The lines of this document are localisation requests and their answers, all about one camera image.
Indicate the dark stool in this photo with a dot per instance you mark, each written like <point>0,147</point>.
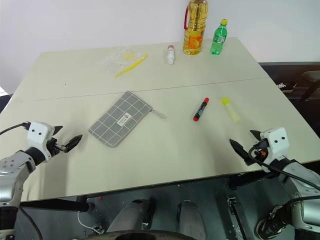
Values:
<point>312,77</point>

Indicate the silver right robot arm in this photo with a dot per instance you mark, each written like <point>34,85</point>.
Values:
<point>300,180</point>

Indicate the yellow toothbrush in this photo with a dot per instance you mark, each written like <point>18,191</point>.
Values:
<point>130,67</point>

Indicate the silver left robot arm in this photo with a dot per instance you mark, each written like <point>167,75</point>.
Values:
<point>10,172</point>

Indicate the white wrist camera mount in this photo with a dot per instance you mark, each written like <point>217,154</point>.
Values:
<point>276,141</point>
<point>38,136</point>

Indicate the grey robot foot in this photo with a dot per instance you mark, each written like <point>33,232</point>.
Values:
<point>132,215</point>
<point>191,217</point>

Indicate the black table frame bar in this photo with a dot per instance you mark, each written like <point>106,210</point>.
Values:
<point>55,204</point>

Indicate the red and black marker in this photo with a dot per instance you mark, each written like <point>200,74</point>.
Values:
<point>200,110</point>

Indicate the yellow highlighter pen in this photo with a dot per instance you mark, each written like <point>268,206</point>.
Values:
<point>231,111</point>

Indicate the clear plastic bag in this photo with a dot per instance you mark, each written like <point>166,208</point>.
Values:
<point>115,58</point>

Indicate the green soda bottle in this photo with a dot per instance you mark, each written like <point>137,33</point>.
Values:
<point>218,38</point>

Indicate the small white red-capped bottle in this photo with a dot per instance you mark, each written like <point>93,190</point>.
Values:
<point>170,55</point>

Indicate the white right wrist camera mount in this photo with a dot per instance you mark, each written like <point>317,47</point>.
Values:
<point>276,141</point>

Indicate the grey checked pencil pouch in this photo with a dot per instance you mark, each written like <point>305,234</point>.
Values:
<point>120,117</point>

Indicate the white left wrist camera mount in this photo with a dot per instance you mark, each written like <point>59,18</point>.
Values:
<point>38,136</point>

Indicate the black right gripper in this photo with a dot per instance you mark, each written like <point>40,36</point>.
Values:
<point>258,152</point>

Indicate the large cooking oil bottle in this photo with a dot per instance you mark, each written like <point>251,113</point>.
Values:
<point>194,30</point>

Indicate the black and white sneaker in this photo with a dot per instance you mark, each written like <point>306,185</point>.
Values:
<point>287,87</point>

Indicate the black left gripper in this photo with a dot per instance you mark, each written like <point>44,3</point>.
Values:
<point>55,147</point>

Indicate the black laced shoe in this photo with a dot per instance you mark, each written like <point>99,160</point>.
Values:
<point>271,223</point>

